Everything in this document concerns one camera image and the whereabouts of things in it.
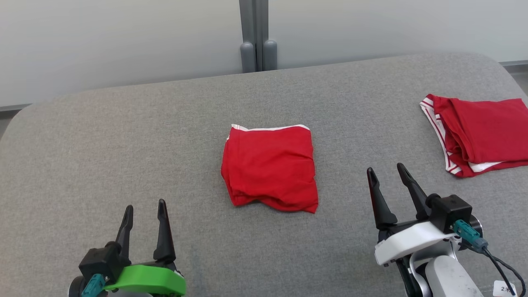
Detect right cable with teal connector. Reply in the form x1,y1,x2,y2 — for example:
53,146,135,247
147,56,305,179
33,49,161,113
452,220,526,297

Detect red jersey with white sleeves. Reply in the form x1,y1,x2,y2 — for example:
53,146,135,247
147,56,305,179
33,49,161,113
420,94,528,179

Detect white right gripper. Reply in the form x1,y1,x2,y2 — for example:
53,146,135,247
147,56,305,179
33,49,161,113
366,163,458,266

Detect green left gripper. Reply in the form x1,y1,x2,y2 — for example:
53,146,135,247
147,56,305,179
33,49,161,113
103,199,187,297

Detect left cable with teal connector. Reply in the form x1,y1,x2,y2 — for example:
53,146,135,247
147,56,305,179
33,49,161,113
81,273,107,297

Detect red shorts with white trim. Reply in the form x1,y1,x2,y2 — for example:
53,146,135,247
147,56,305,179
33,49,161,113
221,124,319,214

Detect grey partition post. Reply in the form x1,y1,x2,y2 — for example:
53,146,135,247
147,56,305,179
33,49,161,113
239,0,278,73

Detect white cable label tag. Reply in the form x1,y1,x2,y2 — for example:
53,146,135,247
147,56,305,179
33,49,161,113
493,280,517,297

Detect cable with teal connector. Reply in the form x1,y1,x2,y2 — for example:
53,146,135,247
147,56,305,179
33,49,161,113
452,220,526,297
81,273,107,297

